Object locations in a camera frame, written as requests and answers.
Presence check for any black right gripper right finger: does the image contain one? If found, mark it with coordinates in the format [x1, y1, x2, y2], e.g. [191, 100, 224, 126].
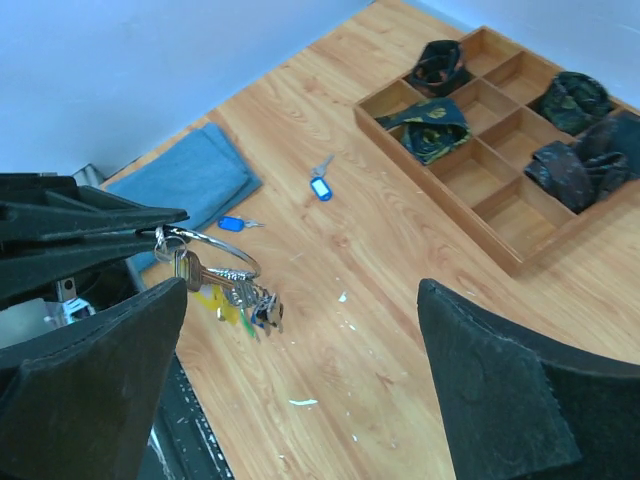
[417, 279, 639, 479]

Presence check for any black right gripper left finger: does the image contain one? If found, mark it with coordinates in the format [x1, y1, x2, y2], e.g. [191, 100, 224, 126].
[1, 278, 187, 479]

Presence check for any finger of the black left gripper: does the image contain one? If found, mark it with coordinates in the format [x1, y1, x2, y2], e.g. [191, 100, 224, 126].
[1, 232, 156, 308]
[1, 173, 188, 240]

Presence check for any keyring with keys and tags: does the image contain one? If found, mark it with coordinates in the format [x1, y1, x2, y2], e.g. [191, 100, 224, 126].
[154, 226, 284, 339]

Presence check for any blue cloth mat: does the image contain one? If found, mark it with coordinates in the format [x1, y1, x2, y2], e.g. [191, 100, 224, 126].
[102, 122, 265, 275]

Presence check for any wooden compartment tray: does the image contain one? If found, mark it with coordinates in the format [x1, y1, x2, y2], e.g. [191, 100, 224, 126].
[354, 26, 639, 275]

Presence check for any rolled dark blue tie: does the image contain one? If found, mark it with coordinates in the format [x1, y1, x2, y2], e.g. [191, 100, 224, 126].
[574, 112, 639, 202]

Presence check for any blue floral tie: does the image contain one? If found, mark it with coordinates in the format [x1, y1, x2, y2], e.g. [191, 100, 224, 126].
[375, 98, 472, 165]

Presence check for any rolled green patterned tie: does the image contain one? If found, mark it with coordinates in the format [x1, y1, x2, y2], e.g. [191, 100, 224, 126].
[537, 71, 614, 136]

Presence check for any rolled black tie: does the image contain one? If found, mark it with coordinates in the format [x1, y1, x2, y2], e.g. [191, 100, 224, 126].
[406, 40, 472, 98]

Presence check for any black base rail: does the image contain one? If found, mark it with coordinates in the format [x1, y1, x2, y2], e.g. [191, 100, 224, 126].
[138, 358, 234, 480]

